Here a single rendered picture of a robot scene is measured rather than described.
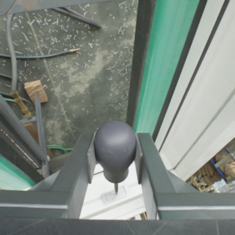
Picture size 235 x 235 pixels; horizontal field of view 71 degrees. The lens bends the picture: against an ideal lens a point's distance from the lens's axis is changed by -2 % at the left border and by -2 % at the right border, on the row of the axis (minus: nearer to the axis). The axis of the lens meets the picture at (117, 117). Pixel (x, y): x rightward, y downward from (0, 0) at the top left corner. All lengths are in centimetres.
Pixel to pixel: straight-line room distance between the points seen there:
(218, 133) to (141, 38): 13
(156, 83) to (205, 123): 8
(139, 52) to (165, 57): 3
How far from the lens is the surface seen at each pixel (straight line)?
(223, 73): 19
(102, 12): 109
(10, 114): 63
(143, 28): 18
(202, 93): 22
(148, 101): 21
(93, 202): 32
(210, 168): 646
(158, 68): 18
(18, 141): 70
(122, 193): 32
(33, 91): 124
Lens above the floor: 98
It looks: 34 degrees down
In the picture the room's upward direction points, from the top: 155 degrees clockwise
